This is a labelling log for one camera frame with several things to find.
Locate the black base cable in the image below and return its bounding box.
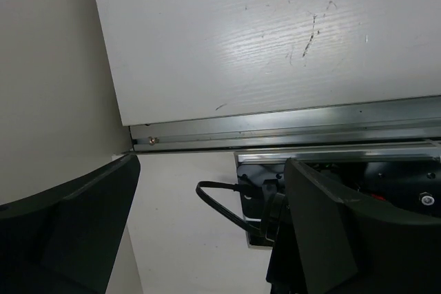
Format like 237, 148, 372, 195
195, 180, 287, 242

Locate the aluminium table edge rail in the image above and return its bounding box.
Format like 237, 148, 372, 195
130, 96, 440, 152

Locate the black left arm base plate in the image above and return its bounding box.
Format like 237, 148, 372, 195
232, 158, 440, 258

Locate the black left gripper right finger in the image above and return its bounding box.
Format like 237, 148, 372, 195
266, 159, 440, 293

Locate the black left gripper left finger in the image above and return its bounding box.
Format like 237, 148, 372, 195
1, 155, 141, 293

